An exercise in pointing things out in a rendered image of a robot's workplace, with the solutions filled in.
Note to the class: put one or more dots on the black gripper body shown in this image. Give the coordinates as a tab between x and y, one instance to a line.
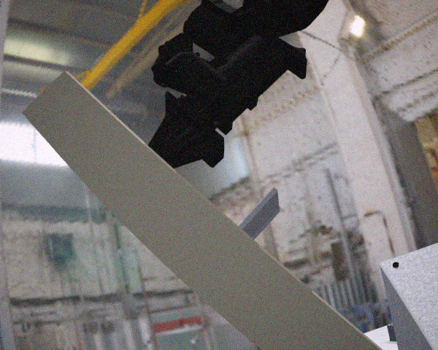
216	96

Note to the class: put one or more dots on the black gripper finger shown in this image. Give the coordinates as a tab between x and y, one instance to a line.
196	153
180	130

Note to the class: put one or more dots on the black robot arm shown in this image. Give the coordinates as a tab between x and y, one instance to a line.
251	32

